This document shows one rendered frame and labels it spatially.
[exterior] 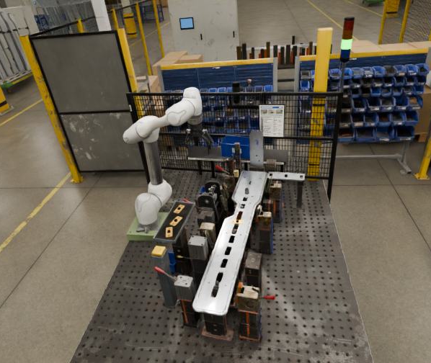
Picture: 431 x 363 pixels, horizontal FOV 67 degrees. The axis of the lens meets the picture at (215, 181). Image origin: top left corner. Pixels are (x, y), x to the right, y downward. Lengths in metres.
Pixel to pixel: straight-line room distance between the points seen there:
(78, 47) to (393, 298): 4.10
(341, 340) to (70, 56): 3.92
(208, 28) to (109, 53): 4.86
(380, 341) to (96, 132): 3.88
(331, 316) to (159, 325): 1.00
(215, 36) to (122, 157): 4.91
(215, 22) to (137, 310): 7.44
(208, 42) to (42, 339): 7.31
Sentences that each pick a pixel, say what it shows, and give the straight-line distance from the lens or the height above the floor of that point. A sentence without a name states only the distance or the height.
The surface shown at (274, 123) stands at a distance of 2.92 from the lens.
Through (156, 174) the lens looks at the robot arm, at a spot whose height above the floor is 1.14.
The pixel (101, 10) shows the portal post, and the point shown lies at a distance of 6.35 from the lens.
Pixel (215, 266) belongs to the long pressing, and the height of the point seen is 1.00.
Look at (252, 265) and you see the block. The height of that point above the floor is 1.03.
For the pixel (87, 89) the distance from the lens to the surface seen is 4.49.
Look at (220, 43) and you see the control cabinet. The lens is 8.79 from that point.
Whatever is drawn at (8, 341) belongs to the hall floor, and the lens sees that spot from 3.49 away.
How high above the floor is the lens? 2.43
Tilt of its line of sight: 33 degrees down
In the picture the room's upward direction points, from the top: 6 degrees counter-clockwise
